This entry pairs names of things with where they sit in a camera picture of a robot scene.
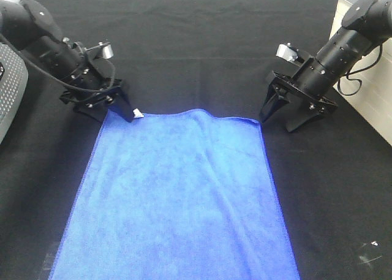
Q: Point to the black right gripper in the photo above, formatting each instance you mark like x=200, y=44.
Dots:
x=310, y=110

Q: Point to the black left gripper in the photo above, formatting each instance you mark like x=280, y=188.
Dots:
x=96, y=90

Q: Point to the blue microfiber towel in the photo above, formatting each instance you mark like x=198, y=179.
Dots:
x=182, y=196

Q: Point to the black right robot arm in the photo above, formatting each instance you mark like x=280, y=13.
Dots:
x=365, y=26

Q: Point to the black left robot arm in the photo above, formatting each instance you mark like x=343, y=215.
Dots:
x=29, y=29

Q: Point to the white towel label tag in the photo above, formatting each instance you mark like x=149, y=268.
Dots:
x=138, y=114

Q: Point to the white box at right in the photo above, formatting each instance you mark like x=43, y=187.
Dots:
x=373, y=101

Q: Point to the white perforated plastic basket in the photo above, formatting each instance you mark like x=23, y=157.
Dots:
x=14, y=78

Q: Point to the clear tape strip right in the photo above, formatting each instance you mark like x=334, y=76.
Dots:
x=369, y=255

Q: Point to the clear tape strip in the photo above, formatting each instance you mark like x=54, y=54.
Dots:
x=49, y=260
x=369, y=255

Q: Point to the clear tape strip left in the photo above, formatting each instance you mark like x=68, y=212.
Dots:
x=49, y=260

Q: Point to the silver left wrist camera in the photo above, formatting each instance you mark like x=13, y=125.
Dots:
x=102, y=50

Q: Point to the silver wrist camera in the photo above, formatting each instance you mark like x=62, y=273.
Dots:
x=102, y=50
x=289, y=53

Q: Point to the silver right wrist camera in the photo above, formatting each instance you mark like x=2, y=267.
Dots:
x=289, y=53

